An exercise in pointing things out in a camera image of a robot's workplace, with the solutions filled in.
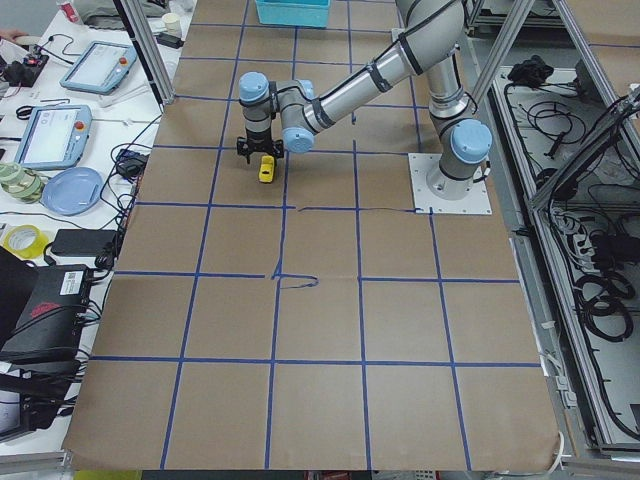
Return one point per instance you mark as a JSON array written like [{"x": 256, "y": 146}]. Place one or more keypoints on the yellow tape roll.
[{"x": 25, "y": 241}]

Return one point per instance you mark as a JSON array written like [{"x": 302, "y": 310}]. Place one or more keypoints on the far teach pendant tablet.
[{"x": 100, "y": 69}]

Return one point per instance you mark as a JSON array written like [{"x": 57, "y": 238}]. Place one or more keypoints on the black electronics box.
[{"x": 41, "y": 308}]

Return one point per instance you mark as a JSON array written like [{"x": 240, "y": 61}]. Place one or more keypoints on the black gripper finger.
[
  {"x": 278, "y": 149},
  {"x": 245, "y": 150}
]

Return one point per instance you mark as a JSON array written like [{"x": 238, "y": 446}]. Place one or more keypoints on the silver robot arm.
[{"x": 283, "y": 116}]

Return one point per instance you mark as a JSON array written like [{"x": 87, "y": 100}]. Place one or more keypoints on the yellow toy beetle car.
[{"x": 267, "y": 169}]

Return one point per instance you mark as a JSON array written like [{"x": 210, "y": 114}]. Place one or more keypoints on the aluminium frame post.
[{"x": 143, "y": 40}]

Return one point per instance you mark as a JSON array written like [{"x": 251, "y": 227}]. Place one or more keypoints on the teach pendant tablet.
[
  {"x": 55, "y": 137},
  {"x": 100, "y": 69}
]

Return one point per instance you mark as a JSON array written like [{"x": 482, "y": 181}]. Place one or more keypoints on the near teach pendant tablet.
[{"x": 55, "y": 137}]

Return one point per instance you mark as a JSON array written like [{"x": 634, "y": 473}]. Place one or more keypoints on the light blue plate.
[{"x": 73, "y": 191}]

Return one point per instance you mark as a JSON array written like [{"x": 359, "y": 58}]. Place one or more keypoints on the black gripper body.
[{"x": 258, "y": 142}]

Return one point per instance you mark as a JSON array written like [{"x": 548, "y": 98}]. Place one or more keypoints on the light blue plastic bin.
[{"x": 296, "y": 13}]

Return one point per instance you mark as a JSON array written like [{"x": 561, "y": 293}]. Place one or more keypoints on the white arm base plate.
[{"x": 434, "y": 193}]

